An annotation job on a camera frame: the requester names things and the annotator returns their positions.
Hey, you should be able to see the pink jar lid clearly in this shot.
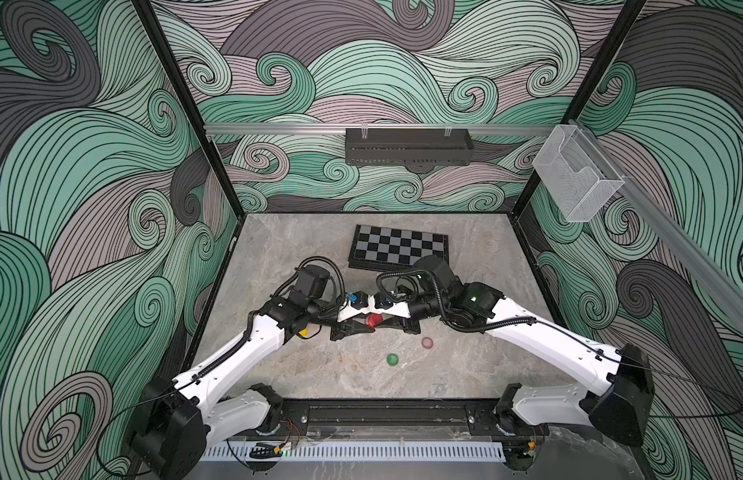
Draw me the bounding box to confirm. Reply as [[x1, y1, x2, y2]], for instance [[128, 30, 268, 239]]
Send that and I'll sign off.
[[421, 337, 435, 350]]

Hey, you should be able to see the black white chessboard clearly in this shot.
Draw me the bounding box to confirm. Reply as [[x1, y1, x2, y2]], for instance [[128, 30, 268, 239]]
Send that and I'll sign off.
[[348, 224, 449, 272]]

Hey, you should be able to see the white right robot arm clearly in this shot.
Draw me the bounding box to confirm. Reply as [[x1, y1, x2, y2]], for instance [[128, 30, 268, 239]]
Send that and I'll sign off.
[[375, 255, 655, 447]]

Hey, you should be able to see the red paint jar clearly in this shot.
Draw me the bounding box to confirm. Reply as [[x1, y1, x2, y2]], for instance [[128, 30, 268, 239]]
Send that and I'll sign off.
[[365, 313, 385, 329]]

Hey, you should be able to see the black wall shelf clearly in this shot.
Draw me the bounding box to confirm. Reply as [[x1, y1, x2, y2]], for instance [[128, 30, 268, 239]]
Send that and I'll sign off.
[[344, 127, 475, 173]]

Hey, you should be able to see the clear plastic wall bin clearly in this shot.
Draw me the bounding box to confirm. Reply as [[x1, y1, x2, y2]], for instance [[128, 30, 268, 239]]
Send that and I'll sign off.
[[533, 124, 625, 223]]

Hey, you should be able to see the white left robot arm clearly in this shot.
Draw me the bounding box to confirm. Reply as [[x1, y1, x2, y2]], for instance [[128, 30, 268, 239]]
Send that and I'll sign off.
[[124, 256, 389, 479]]

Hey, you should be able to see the white ventilated front strip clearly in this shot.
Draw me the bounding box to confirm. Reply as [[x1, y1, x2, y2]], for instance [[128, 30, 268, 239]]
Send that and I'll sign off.
[[201, 440, 507, 465]]

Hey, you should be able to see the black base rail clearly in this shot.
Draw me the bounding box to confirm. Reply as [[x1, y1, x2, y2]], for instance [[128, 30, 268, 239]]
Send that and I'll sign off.
[[263, 396, 625, 438]]

